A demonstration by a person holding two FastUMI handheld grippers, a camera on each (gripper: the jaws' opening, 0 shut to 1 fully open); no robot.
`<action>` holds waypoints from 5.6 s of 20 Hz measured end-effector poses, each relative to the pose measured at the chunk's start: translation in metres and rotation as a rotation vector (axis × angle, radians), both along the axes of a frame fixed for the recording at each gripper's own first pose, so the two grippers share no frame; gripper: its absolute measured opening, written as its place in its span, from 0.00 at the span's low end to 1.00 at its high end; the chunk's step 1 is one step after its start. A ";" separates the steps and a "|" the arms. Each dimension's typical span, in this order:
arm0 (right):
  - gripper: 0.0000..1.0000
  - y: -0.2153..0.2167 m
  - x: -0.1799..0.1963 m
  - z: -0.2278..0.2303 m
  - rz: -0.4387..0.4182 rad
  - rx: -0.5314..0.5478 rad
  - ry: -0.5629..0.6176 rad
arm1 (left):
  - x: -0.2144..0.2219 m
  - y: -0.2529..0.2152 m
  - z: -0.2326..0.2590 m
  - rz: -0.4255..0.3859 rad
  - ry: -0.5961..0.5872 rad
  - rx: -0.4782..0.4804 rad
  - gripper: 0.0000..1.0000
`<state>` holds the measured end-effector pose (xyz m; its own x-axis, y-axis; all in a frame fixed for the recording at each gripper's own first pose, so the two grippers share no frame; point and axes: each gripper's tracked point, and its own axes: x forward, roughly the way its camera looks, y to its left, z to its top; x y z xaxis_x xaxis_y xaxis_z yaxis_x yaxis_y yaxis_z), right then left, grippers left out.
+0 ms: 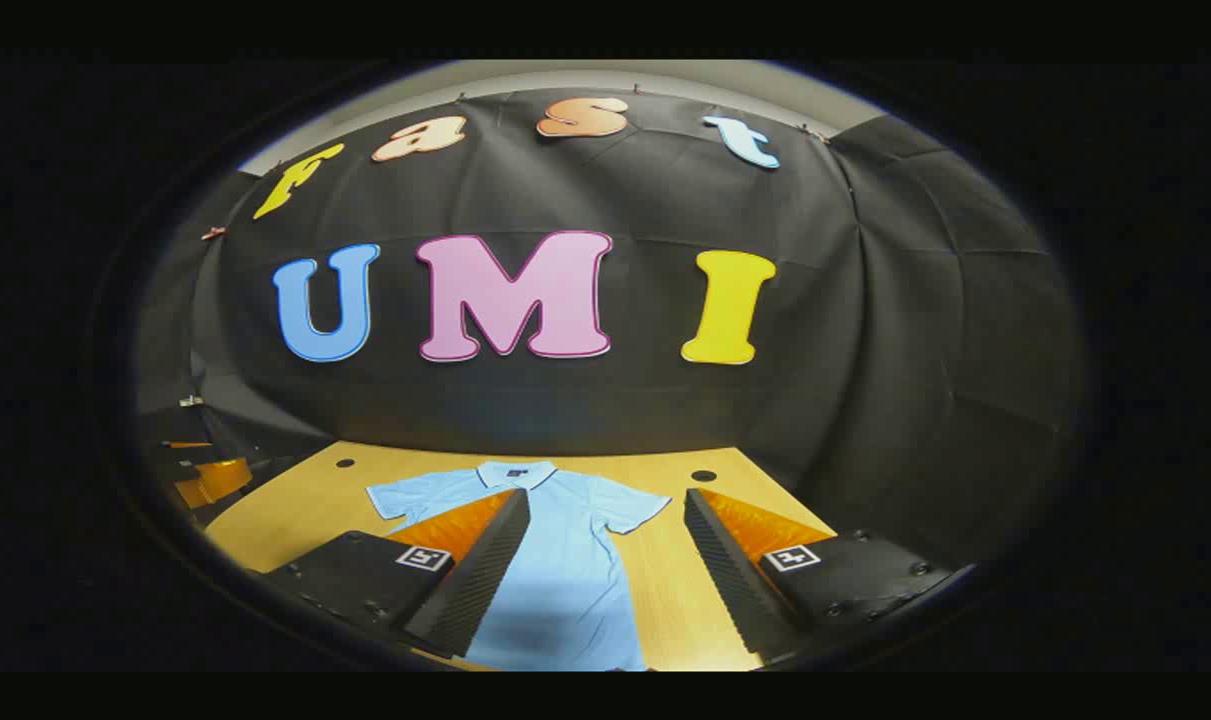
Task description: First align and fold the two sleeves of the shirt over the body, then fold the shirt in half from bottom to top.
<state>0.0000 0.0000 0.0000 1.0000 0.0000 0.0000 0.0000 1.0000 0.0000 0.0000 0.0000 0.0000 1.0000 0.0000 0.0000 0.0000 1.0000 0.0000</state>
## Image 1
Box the black backdrop cloth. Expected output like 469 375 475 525
135 88 1086 571

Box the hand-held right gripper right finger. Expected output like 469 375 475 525
683 487 956 663

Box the light blue T-shirt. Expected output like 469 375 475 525
365 460 673 672

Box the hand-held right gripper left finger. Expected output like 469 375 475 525
263 488 532 659

